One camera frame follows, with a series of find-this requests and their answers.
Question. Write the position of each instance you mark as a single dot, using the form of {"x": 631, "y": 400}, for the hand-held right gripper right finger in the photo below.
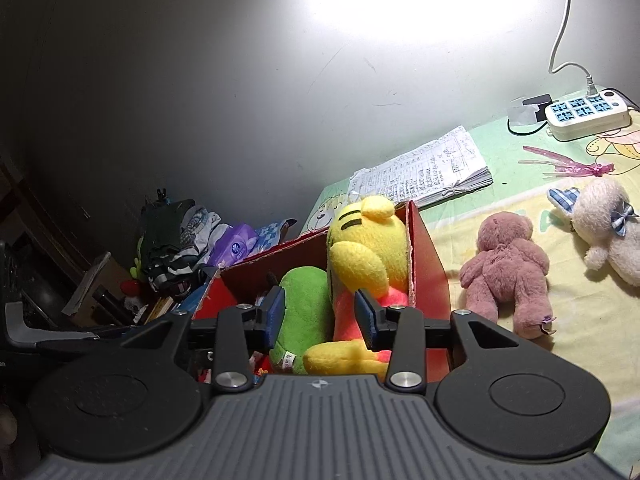
{"x": 365, "y": 317}

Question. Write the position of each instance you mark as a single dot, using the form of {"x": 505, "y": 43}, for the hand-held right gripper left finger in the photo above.
{"x": 275, "y": 310}

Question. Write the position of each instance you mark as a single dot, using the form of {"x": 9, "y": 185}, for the green plush toy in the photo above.
{"x": 305, "y": 305}

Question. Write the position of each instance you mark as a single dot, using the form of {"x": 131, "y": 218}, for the yellow tiger plush toy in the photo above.
{"x": 365, "y": 245}

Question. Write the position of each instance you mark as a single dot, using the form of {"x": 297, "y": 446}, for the red cardboard box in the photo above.
{"x": 427, "y": 260}

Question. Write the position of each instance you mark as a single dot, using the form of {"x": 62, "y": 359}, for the mauve plush bear toy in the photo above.
{"x": 505, "y": 270}

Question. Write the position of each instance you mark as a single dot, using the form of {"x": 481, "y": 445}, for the white plush rabbit toy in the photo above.
{"x": 597, "y": 220}

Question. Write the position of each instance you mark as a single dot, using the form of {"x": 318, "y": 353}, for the blue printed packet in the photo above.
{"x": 272, "y": 234}

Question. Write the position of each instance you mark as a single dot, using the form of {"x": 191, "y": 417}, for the purple tissue pack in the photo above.
{"x": 235, "y": 245}

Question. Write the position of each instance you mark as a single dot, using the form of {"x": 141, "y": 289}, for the blue plastic lid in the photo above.
{"x": 195, "y": 295}

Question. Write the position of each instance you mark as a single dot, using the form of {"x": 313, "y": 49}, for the dark wooden cabinet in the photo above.
{"x": 45, "y": 230}

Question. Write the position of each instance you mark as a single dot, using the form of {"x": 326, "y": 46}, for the stack of books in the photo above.
{"x": 160, "y": 309}

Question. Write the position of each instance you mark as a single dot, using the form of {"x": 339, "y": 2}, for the small red object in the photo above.
{"x": 130, "y": 287}

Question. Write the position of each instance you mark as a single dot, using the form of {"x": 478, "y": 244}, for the pile of clothes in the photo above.
{"x": 165, "y": 240}

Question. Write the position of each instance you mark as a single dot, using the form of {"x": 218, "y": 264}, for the small green toy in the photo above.
{"x": 135, "y": 271}

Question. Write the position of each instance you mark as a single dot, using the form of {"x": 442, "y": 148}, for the stack of printed papers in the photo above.
{"x": 425, "y": 172}

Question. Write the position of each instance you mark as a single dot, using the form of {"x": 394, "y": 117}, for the black clip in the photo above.
{"x": 161, "y": 195}

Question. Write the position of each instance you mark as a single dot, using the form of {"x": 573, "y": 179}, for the clear plastic piece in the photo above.
{"x": 517, "y": 112}

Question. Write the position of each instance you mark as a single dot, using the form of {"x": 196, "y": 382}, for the pink plastic ribbon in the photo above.
{"x": 595, "y": 167}

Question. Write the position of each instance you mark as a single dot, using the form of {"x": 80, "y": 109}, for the black charger adapter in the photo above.
{"x": 539, "y": 105}

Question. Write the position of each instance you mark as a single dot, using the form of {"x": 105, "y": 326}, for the white power strip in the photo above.
{"x": 585, "y": 117}

